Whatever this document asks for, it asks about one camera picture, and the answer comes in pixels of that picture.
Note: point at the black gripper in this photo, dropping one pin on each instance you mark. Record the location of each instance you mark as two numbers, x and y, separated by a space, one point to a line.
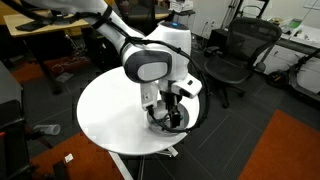
170 100

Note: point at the pen with teal cap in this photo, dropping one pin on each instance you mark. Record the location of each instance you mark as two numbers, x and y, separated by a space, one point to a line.
181 117

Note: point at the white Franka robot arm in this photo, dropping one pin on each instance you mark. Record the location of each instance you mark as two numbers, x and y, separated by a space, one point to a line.
166 36

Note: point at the white round bowl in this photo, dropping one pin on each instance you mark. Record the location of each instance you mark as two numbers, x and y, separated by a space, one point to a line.
184 121

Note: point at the white table base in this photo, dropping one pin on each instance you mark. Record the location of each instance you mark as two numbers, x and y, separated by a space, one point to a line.
120 166

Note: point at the black mesh office chair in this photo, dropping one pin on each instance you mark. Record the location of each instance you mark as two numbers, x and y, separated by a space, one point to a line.
230 66

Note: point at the black floor box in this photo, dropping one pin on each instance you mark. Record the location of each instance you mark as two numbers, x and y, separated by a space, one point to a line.
216 36

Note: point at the white paper tag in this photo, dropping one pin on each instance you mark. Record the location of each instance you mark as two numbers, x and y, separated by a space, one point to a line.
68 158

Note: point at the white box device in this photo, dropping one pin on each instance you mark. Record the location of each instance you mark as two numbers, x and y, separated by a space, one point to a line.
181 6

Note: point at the grey floor plate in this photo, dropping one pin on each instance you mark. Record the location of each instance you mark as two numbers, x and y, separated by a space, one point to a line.
64 77

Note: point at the clear plastic bottle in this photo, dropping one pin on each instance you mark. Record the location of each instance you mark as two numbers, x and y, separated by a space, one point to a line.
46 129

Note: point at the white desk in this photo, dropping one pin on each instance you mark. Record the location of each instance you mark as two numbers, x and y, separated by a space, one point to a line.
280 53

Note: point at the black electric scooter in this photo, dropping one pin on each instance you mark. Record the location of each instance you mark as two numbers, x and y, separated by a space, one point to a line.
300 80

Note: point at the green desk item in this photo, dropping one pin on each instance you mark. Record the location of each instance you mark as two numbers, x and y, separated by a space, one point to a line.
295 23

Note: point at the black keyboard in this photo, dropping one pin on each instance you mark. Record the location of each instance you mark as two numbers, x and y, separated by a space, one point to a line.
28 26

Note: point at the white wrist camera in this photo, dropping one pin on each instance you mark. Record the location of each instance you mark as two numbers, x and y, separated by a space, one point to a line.
148 93

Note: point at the black stand post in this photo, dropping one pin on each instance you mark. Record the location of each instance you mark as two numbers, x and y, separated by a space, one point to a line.
60 171

